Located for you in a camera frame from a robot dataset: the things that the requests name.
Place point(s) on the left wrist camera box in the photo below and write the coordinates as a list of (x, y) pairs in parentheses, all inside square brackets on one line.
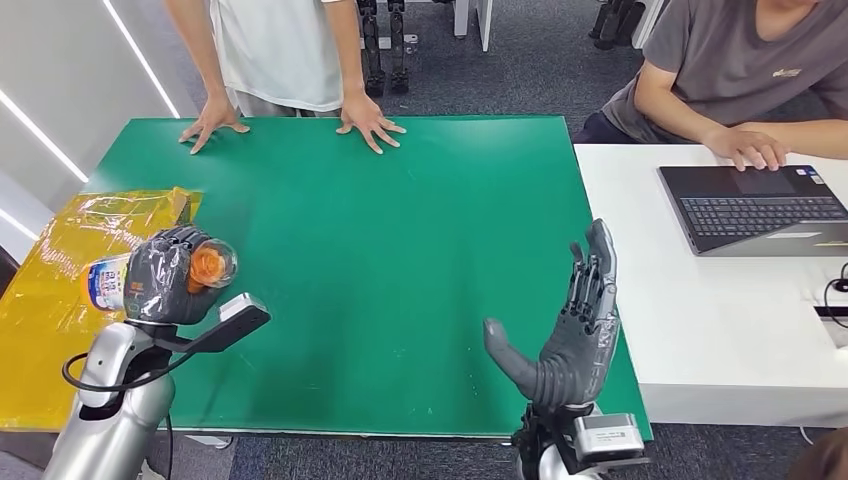
[(242, 314)]

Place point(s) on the yellow film-wrapped box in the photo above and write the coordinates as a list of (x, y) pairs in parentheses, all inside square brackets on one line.
[(40, 344)]

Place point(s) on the dark grey laptop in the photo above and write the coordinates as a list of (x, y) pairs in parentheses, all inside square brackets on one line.
[(762, 215)]

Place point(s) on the standing person's left forearm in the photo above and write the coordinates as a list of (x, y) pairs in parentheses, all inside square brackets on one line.
[(344, 46)]

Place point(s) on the white wall light strip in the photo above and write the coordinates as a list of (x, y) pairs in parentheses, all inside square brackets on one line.
[(141, 60), (43, 136), (18, 225)]

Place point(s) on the standing person's left hand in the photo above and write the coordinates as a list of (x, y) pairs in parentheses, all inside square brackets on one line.
[(364, 119)]

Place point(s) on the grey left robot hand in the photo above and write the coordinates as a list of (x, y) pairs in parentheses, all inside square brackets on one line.
[(159, 285)]

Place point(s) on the dark brown rounded object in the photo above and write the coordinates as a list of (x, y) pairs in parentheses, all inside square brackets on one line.
[(825, 460)]

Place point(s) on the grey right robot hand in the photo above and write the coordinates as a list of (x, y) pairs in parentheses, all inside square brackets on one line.
[(576, 358)]

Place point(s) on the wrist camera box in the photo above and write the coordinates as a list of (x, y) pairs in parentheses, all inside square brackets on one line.
[(242, 314), (609, 437)]

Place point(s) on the seated person's left forearm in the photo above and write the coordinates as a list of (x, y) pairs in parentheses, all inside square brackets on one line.
[(815, 138)]

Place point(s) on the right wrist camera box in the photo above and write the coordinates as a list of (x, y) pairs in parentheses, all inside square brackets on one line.
[(609, 437)]

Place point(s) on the seated person's right forearm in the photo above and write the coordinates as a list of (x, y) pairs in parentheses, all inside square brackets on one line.
[(669, 109)]

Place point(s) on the white furniture leg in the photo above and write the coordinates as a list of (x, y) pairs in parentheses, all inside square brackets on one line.
[(485, 23)]

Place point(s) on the standing person's right hand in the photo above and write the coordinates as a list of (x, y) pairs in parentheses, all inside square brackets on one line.
[(215, 119)]

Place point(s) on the seated person's right hand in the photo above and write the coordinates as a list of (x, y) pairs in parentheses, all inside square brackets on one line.
[(748, 146)]

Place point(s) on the seated person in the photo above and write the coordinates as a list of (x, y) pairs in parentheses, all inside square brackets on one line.
[(729, 60)]

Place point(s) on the black robot leg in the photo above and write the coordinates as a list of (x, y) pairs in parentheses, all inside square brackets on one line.
[(398, 46), (372, 46)]

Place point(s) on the standing person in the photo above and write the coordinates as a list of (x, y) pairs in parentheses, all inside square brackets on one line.
[(278, 53)]

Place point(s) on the orange plastic bottle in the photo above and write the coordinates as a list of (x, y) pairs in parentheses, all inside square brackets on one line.
[(212, 265)]

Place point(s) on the green table mat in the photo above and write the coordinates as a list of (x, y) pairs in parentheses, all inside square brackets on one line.
[(364, 232)]

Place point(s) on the standing person's right forearm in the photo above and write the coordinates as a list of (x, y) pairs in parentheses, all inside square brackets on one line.
[(199, 46)]

